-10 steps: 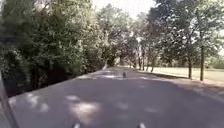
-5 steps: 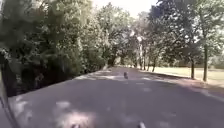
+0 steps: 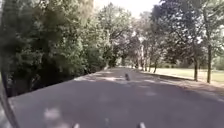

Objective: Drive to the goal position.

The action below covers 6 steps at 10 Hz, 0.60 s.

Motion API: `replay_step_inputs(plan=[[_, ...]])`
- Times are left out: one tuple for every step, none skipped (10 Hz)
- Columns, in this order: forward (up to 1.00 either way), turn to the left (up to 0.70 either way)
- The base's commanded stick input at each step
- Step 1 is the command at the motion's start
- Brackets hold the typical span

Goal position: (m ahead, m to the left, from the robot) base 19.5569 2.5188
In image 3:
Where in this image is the small dark robot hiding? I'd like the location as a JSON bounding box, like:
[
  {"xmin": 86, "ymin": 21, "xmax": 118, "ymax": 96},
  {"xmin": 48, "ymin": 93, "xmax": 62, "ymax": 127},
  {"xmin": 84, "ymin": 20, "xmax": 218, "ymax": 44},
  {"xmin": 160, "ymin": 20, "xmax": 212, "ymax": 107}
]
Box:
[{"xmin": 124, "ymin": 72, "xmax": 131, "ymax": 82}]

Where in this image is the grey asphalt path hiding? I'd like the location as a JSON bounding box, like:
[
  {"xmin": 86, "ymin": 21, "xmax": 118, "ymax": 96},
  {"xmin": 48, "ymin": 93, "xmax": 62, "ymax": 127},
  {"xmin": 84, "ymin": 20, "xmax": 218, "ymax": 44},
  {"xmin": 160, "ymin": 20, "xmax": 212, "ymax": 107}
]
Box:
[{"xmin": 7, "ymin": 67, "xmax": 224, "ymax": 128}]

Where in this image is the dense green wood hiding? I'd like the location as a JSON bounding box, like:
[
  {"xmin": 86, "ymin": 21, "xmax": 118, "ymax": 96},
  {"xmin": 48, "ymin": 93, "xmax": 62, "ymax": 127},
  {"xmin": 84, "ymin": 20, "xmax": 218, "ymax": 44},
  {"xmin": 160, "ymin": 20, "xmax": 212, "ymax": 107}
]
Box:
[{"xmin": 0, "ymin": 0, "xmax": 141, "ymax": 98}]

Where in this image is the green grass field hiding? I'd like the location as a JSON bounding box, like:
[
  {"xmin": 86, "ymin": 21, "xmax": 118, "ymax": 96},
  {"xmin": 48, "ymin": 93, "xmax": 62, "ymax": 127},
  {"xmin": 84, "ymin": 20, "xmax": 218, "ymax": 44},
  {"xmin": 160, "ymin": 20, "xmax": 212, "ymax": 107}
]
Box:
[{"xmin": 151, "ymin": 67, "xmax": 224, "ymax": 84}]

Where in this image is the row of trees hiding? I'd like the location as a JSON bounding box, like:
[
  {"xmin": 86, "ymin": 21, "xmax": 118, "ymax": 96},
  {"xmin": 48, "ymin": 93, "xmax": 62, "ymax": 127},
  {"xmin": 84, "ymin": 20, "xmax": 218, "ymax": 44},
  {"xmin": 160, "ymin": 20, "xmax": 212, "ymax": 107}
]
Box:
[{"xmin": 128, "ymin": 0, "xmax": 224, "ymax": 84}]

